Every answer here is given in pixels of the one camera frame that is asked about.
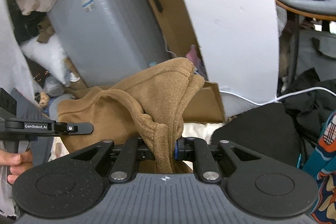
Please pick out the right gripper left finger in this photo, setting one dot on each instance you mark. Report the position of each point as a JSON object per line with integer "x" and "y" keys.
{"x": 127, "y": 159}

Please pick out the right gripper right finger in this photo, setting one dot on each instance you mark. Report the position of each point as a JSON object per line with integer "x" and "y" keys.
{"x": 196, "y": 150}

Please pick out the brown t-shirt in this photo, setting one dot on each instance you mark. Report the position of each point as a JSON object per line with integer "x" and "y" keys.
{"x": 159, "y": 138}

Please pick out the black clothes pile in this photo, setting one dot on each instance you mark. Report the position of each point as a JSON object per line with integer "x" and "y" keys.
{"x": 309, "y": 111}

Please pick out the person's left hand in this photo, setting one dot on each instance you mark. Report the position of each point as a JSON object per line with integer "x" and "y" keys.
{"x": 18, "y": 163}

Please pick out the dark grey pillow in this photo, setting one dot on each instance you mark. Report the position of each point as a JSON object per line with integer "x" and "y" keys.
{"x": 32, "y": 116}

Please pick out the cream bear print blanket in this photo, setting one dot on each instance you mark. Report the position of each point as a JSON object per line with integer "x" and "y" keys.
{"x": 203, "y": 131}

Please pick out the small plush bear toy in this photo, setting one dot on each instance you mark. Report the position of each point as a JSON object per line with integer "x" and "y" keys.
{"x": 42, "y": 99}

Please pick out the blue-grey neck pillow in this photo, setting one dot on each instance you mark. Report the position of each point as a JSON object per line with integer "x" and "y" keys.
{"x": 56, "y": 108}

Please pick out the clear plastic bag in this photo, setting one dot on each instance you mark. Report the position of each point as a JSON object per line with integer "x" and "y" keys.
{"x": 53, "y": 87}

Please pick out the large cardboard box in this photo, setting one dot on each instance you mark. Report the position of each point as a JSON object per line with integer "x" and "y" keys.
{"x": 202, "y": 103}

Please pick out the black folded garment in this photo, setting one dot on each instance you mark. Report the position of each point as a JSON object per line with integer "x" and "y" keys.
{"x": 267, "y": 130}

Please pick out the white pillow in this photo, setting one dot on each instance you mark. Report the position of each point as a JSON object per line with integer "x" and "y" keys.
{"x": 50, "y": 55}

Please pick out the teal patterned garment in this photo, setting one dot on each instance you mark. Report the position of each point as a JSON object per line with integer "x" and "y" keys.
{"x": 321, "y": 165}

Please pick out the tall cardboard panel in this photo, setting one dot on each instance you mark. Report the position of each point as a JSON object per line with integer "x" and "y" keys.
{"x": 176, "y": 27}

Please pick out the grey round chair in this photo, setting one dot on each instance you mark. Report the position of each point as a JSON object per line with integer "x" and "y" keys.
{"x": 323, "y": 10}

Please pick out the black suitcase with handle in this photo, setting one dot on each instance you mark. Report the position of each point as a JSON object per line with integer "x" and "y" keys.
{"x": 312, "y": 49}

